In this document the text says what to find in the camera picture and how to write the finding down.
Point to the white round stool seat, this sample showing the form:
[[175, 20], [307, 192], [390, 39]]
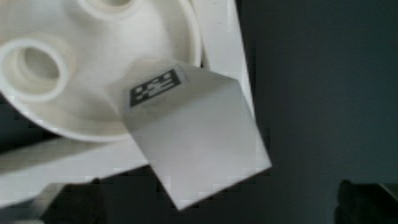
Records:
[[74, 43]]

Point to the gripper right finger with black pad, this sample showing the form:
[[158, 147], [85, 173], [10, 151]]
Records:
[[367, 203]]

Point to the white stool leg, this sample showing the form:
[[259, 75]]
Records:
[[191, 123]]

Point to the white front fence rail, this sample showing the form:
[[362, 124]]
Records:
[[63, 161]]

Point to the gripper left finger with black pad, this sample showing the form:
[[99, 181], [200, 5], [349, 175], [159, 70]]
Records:
[[71, 204]]

